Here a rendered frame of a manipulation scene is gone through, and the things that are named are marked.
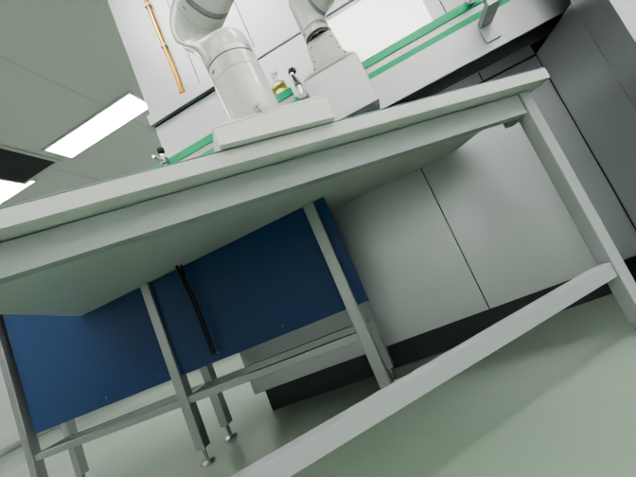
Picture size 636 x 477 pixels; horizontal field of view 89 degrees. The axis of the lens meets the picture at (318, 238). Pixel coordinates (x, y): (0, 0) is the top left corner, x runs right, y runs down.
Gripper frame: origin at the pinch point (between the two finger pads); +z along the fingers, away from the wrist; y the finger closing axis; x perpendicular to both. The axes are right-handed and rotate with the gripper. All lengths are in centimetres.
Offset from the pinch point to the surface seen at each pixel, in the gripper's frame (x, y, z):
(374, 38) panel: -39, -21, -31
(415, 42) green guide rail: -22.9, -30.4, -11.2
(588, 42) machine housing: -18, -71, 19
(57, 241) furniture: 54, 55, 30
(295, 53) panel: -38, 11, -44
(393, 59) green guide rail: -22.8, -21.1, -9.9
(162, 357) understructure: -11, 105, 56
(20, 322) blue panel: -10, 170, 17
